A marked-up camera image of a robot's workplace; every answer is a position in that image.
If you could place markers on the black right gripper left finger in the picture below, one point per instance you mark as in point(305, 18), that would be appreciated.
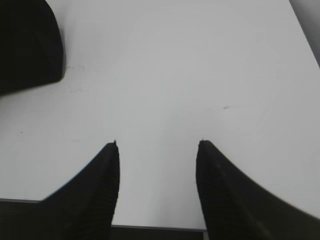
point(82, 209)

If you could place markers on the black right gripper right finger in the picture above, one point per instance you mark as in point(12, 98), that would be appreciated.
point(237, 208)

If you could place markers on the black canvas tote bag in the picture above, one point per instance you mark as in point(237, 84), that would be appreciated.
point(31, 47)

